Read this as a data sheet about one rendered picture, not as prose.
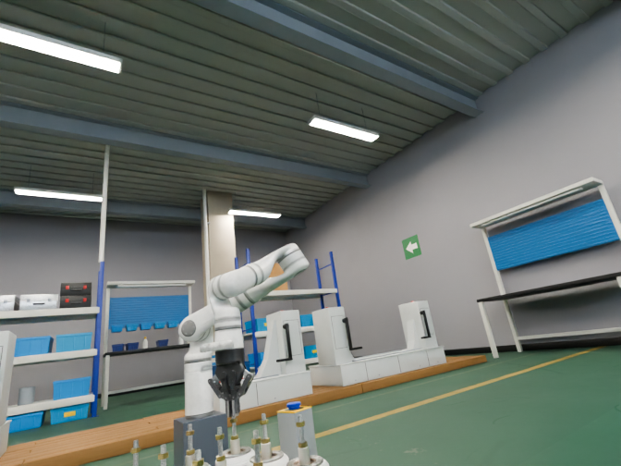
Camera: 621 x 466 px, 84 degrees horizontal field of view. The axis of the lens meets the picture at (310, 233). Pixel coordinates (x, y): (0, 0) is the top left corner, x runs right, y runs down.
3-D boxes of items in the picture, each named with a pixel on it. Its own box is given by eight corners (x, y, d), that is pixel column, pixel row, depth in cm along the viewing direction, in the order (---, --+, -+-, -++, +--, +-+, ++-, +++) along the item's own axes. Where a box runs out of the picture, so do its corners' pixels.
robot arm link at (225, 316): (205, 333, 94) (225, 328, 89) (203, 276, 98) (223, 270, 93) (225, 331, 99) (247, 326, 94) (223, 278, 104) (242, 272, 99)
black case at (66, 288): (61, 300, 474) (62, 288, 479) (91, 300, 492) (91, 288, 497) (59, 295, 440) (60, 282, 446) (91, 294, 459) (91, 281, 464)
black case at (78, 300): (59, 313, 468) (60, 300, 473) (89, 312, 487) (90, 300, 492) (58, 309, 435) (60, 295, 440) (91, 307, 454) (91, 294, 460)
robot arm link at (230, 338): (198, 353, 86) (197, 327, 88) (222, 350, 96) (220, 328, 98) (230, 349, 84) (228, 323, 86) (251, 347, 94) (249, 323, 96)
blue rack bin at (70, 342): (56, 355, 457) (57, 338, 463) (90, 351, 478) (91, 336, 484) (54, 352, 418) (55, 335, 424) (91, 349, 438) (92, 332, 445)
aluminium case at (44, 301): (20, 315, 445) (22, 300, 451) (56, 313, 467) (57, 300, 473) (18, 311, 413) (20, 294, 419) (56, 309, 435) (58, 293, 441)
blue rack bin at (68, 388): (54, 398, 443) (54, 381, 449) (89, 393, 463) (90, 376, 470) (51, 400, 403) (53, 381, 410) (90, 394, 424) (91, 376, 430)
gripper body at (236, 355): (249, 344, 94) (252, 381, 91) (223, 348, 96) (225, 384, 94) (237, 345, 87) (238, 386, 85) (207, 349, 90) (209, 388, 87)
